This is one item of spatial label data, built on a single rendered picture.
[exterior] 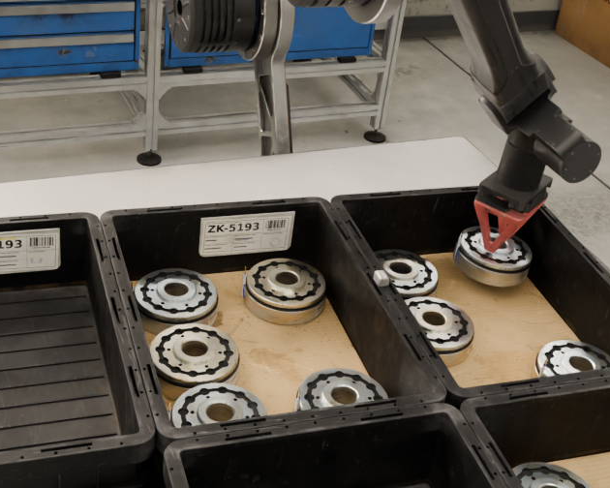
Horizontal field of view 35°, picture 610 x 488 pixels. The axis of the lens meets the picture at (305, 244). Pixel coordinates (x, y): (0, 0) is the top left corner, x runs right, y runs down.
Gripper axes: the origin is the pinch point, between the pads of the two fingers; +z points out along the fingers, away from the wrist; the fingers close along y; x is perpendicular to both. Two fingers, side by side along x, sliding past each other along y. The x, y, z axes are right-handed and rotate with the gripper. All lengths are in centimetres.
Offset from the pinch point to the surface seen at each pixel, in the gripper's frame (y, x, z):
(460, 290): -5.2, 1.3, 6.8
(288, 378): -35.4, 8.5, 8.4
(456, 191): 1.3, 8.1, -3.4
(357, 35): 163, 114, 45
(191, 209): -28.3, 30.6, -1.3
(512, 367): -15.1, -11.0, 6.9
